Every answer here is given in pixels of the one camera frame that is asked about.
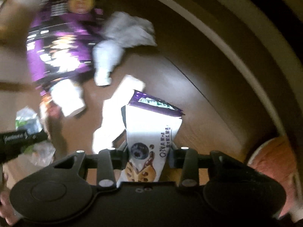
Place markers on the crumpled white tissue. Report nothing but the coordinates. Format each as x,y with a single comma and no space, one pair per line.
120,31

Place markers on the white flat paper wrapper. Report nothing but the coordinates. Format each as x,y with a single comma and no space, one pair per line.
112,125

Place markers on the person's right hand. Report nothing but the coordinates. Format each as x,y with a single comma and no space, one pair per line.
276,159

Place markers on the white paper piece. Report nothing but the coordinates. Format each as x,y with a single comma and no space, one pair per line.
68,95

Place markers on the person's left hand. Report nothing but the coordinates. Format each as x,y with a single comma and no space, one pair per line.
7,211

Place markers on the clear green-blue plastic wrapper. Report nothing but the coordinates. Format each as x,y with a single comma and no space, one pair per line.
39,151

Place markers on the purple snack bag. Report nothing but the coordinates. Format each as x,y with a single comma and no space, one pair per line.
60,41

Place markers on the white blueberry cookie wrapper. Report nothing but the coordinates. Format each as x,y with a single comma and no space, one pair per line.
151,127

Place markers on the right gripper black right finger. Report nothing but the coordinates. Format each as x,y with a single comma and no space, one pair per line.
189,161

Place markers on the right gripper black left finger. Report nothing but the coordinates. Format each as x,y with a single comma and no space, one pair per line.
106,162

